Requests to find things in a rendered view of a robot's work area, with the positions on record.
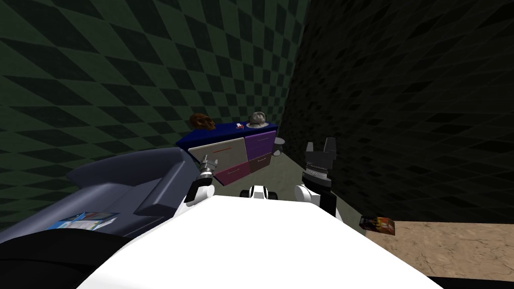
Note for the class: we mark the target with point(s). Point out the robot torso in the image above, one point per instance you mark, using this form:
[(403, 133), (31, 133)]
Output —
[(249, 249)]

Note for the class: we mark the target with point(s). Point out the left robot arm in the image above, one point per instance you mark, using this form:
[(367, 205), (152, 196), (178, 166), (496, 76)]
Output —
[(198, 193)]

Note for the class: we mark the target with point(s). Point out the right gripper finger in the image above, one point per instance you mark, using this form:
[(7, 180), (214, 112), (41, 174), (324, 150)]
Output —
[(330, 146), (309, 147)]

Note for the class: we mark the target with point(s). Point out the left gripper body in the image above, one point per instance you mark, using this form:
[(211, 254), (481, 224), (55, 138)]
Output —
[(208, 165)]

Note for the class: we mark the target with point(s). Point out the orange and black box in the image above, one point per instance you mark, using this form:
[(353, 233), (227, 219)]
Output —
[(379, 225)]

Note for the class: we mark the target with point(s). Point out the grey sofa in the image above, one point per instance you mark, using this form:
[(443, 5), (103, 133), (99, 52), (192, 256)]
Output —
[(120, 180)]

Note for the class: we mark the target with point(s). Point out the blue dresser with coloured drawers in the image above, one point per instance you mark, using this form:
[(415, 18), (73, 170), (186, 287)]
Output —
[(227, 154)]

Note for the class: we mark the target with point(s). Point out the grey round side table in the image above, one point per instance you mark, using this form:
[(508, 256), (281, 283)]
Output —
[(278, 145)]

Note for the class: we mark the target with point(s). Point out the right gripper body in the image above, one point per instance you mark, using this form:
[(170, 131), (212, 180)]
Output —
[(319, 162)]

